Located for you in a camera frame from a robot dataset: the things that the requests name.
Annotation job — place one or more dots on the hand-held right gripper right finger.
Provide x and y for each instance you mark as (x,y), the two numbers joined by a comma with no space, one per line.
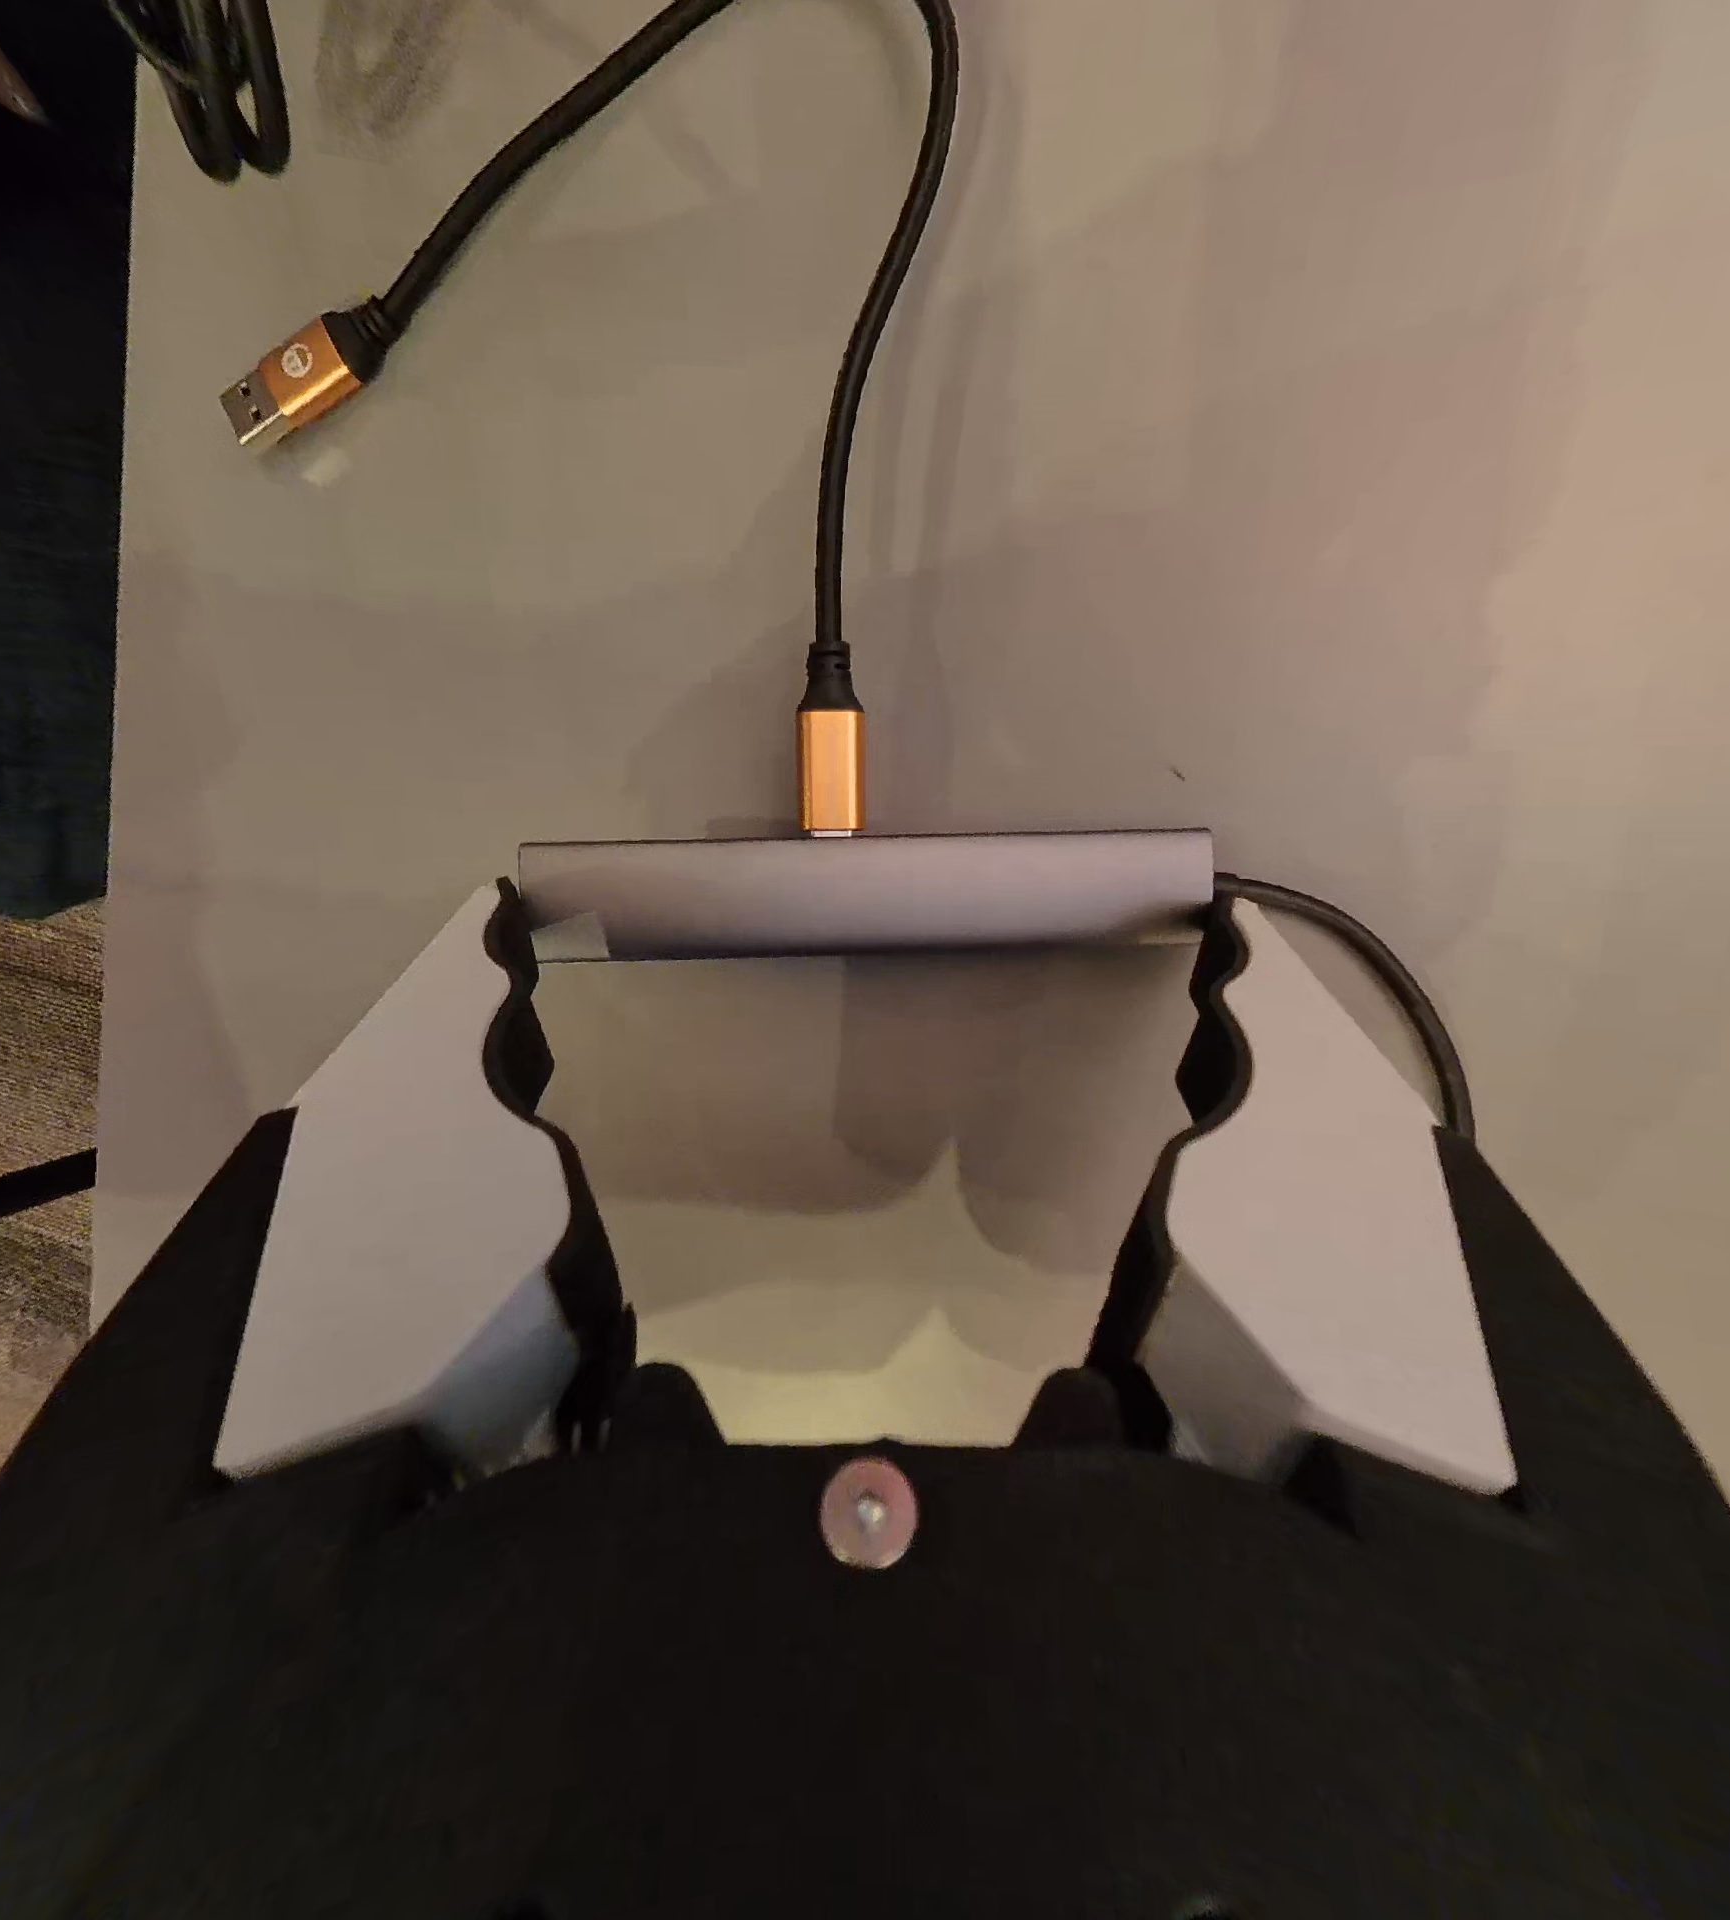
(1330,1245)

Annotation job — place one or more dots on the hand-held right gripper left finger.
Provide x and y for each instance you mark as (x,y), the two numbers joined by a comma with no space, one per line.
(385,1231)

